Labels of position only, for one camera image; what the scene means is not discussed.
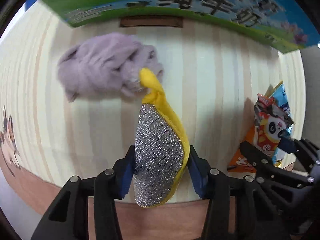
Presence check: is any yellow silver scrub sponge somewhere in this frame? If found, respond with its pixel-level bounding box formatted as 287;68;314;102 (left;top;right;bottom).
133;68;190;208

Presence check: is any blue tissue packet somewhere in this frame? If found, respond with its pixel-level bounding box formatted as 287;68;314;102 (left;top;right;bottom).
265;81;293;168

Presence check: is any purple fluffy cloth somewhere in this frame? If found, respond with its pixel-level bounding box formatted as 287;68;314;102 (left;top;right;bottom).
57;32;164;102

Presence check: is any cardboard milk box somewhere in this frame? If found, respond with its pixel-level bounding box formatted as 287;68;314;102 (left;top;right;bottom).
30;0;319;53

